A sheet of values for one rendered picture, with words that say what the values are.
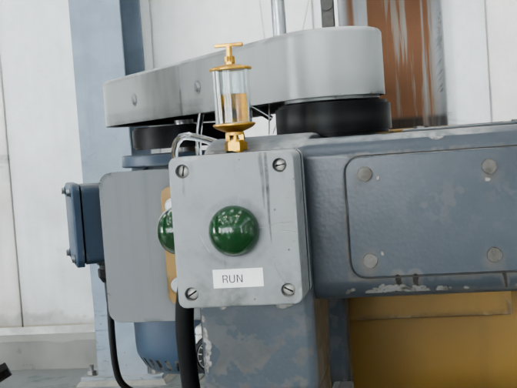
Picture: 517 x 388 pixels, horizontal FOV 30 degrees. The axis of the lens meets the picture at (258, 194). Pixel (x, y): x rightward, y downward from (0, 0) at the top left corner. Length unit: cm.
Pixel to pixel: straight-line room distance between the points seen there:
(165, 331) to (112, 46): 460
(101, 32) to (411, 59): 462
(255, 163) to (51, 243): 572
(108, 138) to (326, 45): 492
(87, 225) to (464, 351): 42
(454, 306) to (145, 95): 37
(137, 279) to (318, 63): 41
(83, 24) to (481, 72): 231
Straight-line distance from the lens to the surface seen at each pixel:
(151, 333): 109
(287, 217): 56
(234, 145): 64
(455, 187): 60
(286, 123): 73
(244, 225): 55
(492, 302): 86
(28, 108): 628
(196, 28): 597
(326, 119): 72
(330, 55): 72
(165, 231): 58
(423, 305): 86
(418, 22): 110
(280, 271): 56
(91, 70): 566
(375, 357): 92
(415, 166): 60
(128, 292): 105
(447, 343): 91
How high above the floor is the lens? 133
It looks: 3 degrees down
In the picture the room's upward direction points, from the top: 4 degrees counter-clockwise
